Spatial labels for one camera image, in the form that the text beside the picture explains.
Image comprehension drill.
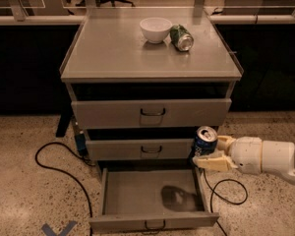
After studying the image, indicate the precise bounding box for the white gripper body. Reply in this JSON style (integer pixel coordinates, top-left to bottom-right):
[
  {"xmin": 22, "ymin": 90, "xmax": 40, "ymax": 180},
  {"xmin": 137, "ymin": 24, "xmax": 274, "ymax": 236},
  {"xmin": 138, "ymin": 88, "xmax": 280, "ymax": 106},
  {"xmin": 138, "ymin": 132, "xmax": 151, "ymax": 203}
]
[{"xmin": 229, "ymin": 137, "xmax": 263, "ymax": 175}]

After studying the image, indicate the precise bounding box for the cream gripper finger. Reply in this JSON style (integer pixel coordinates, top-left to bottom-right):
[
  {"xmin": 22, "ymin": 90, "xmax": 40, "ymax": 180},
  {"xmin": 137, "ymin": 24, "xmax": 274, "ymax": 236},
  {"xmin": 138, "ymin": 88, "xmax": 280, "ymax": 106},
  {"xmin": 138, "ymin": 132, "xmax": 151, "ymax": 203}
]
[
  {"xmin": 192, "ymin": 150, "xmax": 238, "ymax": 172},
  {"xmin": 216, "ymin": 136, "xmax": 235, "ymax": 151}
]

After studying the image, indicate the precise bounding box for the blue pepsi can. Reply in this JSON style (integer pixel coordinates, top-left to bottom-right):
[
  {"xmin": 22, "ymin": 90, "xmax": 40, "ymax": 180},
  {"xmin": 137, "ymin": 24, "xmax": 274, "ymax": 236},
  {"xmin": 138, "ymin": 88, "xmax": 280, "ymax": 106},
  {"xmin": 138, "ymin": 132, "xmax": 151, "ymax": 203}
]
[{"xmin": 191, "ymin": 126, "xmax": 217, "ymax": 156}]

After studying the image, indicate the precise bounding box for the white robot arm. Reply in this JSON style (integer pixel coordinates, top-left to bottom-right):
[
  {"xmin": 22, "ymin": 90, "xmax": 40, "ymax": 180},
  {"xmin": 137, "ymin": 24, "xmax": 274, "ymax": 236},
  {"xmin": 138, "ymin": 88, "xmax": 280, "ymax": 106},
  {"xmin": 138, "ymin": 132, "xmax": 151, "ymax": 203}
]
[{"xmin": 192, "ymin": 136, "xmax": 295, "ymax": 185}]

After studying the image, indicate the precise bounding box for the top grey drawer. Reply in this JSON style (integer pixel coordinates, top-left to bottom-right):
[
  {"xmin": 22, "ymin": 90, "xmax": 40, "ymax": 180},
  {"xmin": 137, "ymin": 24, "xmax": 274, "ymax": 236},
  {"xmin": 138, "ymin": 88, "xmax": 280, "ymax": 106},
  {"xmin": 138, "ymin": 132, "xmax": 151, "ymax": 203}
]
[{"xmin": 72, "ymin": 98, "xmax": 231, "ymax": 129}]

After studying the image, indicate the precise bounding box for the grey drawer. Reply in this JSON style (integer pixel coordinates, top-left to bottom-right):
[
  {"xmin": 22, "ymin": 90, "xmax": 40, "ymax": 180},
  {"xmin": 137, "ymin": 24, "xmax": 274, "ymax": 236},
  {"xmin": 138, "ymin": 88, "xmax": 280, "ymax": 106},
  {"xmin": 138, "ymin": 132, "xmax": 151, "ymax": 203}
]
[
  {"xmin": 86, "ymin": 139, "xmax": 194, "ymax": 160},
  {"xmin": 89, "ymin": 168, "xmax": 218, "ymax": 233},
  {"xmin": 72, "ymin": 98, "xmax": 231, "ymax": 129}
]

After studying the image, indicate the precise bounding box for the middle grey drawer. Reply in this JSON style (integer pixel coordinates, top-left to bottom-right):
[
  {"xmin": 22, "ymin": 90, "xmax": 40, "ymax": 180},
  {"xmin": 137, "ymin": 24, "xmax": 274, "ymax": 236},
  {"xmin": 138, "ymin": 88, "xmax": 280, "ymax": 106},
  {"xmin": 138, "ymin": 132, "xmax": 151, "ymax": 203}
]
[{"xmin": 86, "ymin": 139, "xmax": 194, "ymax": 160}]

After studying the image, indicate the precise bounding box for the bottom grey drawer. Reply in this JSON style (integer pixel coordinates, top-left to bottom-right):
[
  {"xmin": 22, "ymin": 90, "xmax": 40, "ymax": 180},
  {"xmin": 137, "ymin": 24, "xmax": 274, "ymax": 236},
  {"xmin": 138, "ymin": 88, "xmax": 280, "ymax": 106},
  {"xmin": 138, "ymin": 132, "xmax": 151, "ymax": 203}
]
[{"xmin": 89, "ymin": 168, "xmax": 218, "ymax": 233}]

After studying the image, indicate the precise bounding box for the grey drawer cabinet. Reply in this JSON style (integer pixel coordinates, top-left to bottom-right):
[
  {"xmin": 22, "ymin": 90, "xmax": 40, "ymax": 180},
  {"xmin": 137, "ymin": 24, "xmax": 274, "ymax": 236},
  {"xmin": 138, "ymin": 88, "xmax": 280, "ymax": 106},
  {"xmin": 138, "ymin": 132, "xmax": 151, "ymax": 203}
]
[{"xmin": 61, "ymin": 8, "xmax": 242, "ymax": 170}]

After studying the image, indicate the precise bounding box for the green soda can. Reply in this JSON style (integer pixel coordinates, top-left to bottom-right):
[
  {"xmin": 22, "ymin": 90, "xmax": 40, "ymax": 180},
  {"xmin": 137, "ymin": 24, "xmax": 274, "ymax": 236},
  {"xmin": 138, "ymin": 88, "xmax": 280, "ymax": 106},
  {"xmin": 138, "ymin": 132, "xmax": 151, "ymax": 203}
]
[{"xmin": 170, "ymin": 25, "xmax": 194, "ymax": 52}]

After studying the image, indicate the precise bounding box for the white bowl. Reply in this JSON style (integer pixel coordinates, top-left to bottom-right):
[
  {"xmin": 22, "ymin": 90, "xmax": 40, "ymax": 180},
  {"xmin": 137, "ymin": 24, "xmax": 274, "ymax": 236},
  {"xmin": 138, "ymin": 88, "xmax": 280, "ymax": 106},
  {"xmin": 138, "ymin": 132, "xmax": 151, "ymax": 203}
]
[{"xmin": 140, "ymin": 18, "xmax": 172, "ymax": 43}]

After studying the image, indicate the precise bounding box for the blue power adapter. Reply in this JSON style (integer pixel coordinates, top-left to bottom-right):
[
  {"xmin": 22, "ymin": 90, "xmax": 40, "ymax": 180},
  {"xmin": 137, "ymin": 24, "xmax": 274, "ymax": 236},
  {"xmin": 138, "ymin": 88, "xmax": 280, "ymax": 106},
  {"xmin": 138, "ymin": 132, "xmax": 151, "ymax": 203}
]
[{"xmin": 75, "ymin": 134, "xmax": 88, "ymax": 156}]

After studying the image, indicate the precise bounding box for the blue tape mark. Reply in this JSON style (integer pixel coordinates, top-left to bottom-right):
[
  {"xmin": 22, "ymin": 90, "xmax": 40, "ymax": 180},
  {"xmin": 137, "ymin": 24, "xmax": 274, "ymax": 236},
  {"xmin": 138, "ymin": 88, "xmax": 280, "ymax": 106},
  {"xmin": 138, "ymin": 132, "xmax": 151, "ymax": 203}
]
[{"xmin": 40, "ymin": 219, "xmax": 79, "ymax": 236}]

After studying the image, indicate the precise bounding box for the black cable right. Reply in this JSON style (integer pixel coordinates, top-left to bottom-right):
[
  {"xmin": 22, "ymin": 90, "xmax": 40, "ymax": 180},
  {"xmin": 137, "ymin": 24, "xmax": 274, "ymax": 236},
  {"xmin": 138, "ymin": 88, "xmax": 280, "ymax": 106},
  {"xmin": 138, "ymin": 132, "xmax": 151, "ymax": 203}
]
[{"xmin": 203, "ymin": 169, "xmax": 249, "ymax": 236}]

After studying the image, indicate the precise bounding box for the black cable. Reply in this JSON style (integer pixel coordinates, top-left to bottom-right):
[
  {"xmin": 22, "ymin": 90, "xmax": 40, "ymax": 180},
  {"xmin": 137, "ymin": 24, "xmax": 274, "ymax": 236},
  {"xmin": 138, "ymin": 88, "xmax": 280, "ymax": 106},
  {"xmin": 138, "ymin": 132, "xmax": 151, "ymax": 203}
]
[
  {"xmin": 203, "ymin": 169, "xmax": 249, "ymax": 236},
  {"xmin": 34, "ymin": 141, "xmax": 96, "ymax": 236}
]

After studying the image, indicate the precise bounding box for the black cable left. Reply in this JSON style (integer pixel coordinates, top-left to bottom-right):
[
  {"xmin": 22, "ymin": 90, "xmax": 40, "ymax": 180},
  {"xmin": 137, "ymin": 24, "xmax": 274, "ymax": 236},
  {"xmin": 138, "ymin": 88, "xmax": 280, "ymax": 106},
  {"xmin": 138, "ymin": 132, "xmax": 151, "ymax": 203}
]
[{"xmin": 34, "ymin": 141, "xmax": 96, "ymax": 236}]

